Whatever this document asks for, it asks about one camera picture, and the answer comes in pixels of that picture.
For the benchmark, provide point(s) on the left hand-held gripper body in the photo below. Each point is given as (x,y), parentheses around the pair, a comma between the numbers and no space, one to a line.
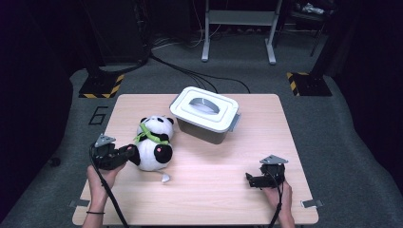
(106,155)

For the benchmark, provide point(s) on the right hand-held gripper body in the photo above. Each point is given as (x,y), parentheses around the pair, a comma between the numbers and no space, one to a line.
(273,174)

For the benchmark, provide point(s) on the panda plush toy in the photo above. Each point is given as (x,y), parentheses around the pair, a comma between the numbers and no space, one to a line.
(155,148)

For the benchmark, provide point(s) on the translucent brown storage box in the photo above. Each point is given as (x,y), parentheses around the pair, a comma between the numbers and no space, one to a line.
(202,131)

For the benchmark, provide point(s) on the person's right hand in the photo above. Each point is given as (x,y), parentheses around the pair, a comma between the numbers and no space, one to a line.
(280,198)

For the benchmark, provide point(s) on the person's left hand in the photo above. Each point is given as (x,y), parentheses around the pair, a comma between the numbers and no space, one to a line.
(101,182)

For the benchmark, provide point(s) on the grey tape strip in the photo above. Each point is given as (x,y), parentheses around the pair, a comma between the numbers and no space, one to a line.
(312,203)
(79,203)

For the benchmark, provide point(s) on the black wristband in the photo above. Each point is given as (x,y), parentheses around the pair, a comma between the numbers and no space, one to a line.
(95,212)

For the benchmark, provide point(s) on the black yellow striped base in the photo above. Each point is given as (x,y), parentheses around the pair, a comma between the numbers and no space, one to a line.
(101,86)
(310,85)

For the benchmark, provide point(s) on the black cabinet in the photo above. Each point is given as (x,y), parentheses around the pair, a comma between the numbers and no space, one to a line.
(114,31)

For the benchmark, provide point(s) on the dark chair with cloth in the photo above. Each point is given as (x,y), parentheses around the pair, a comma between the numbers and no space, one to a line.
(309,12)

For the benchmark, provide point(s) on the grey metal stand frame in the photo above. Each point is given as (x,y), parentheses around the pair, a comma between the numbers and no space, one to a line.
(240,17)

